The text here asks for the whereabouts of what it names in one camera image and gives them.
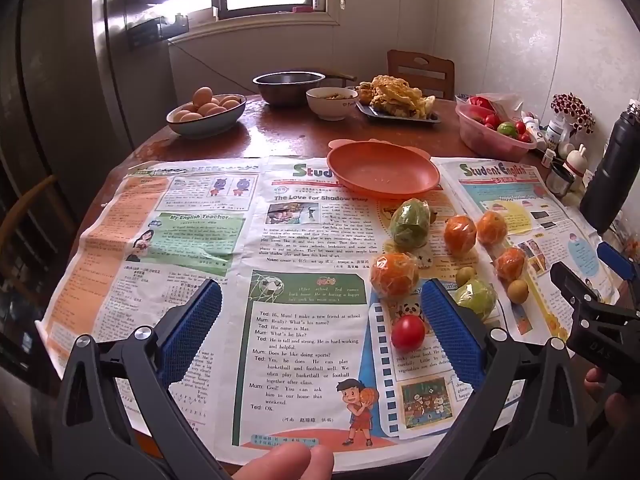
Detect small yellow longan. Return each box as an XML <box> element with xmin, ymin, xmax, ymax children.
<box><xmin>506</xmin><ymin>280</ymin><xmax>529</xmax><ymax>304</ymax></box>
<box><xmin>456</xmin><ymin>266</ymin><xmax>476</xmax><ymax>287</ymax></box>

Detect orange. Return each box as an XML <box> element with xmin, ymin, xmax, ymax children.
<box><xmin>444</xmin><ymin>214</ymin><xmax>476</xmax><ymax>257</ymax></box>
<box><xmin>495</xmin><ymin>247</ymin><xmax>526</xmax><ymax>283</ymax></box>
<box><xmin>370</xmin><ymin>252</ymin><xmax>419</xmax><ymax>299</ymax></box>
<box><xmin>476</xmin><ymin>210</ymin><xmax>508</xmax><ymax>246</ymax></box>

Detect red cherry tomato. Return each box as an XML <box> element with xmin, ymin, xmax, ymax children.
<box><xmin>392</xmin><ymin>315</ymin><xmax>425</xmax><ymax>353</ymax></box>

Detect green fruit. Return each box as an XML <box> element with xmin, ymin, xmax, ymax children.
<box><xmin>390</xmin><ymin>198</ymin><xmax>432</xmax><ymax>250</ymax></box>
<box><xmin>454</xmin><ymin>278</ymin><xmax>497</xmax><ymax>320</ymax></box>

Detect person's right hand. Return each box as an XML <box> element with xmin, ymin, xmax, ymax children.
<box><xmin>584</xmin><ymin>366</ymin><xmax>639</xmax><ymax>441</ymax></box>

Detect person's left hand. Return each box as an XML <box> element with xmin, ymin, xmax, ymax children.
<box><xmin>232</xmin><ymin>442</ymin><xmax>334</xmax><ymax>480</ymax></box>

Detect right Student English newspaper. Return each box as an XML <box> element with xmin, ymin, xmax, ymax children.
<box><xmin>436</xmin><ymin>157</ymin><xmax>620</xmax><ymax>342</ymax></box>

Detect black thermos bottle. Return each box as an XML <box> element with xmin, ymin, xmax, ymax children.
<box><xmin>579</xmin><ymin>99</ymin><xmax>640</xmax><ymax>235</ymax></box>

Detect small metal cup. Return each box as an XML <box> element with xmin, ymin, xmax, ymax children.
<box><xmin>546</xmin><ymin>162</ymin><xmax>575</xmax><ymax>200</ymax></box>

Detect white rabbit figurine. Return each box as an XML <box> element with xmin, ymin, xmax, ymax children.
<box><xmin>564</xmin><ymin>144</ymin><xmax>588</xmax><ymax>180</ymax></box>

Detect white medicine bottle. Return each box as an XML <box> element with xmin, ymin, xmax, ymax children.
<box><xmin>544</xmin><ymin>117</ymin><xmax>565</xmax><ymax>151</ymax></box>

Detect decorative flower bunch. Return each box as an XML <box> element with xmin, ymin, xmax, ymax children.
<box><xmin>550</xmin><ymin>93</ymin><xmax>596</xmax><ymax>136</ymax></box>

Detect left newspaper sheet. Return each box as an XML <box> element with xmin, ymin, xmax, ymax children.
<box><xmin>37</xmin><ymin>158</ymin><xmax>472</xmax><ymax>472</ymax></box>

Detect pink plastic basin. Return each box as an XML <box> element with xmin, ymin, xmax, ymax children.
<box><xmin>456</xmin><ymin>94</ymin><xmax>537</xmax><ymax>162</ymax></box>

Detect wooden chair left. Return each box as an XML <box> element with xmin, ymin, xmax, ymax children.
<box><xmin>1</xmin><ymin>174</ymin><xmax>76</xmax><ymax>283</ymax></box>

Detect wooden chair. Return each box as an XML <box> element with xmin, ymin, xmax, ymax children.
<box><xmin>1</xmin><ymin>174</ymin><xmax>76</xmax><ymax>283</ymax></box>
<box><xmin>387</xmin><ymin>50</ymin><xmax>454</xmax><ymax>101</ymax></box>

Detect white plastic bag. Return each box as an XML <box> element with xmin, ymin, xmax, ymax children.
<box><xmin>480</xmin><ymin>92</ymin><xmax>524</xmax><ymax>116</ymax></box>

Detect metal tray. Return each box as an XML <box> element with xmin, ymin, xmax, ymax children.
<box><xmin>356</xmin><ymin>102</ymin><xmax>440</xmax><ymax>125</ymax></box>

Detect orange plastic plate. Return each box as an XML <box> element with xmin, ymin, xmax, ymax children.
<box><xmin>326</xmin><ymin>139</ymin><xmax>440</xmax><ymax>200</ymax></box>

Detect pile of fried food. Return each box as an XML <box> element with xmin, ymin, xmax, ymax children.
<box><xmin>356</xmin><ymin>75</ymin><xmax>436</xmax><ymax>118</ymax></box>

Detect bowl of eggs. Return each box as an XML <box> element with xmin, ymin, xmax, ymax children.
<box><xmin>166</xmin><ymin>87</ymin><xmax>246</xmax><ymax>139</ymax></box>

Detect white ceramic bowl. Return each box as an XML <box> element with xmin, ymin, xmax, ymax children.
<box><xmin>306</xmin><ymin>87</ymin><xmax>358</xmax><ymax>122</ymax></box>

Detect stainless steel bowl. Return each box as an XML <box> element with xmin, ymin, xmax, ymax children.
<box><xmin>253</xmin><ymin>70</ymin><xmax>326</xmax><ymax>106</ymax></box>

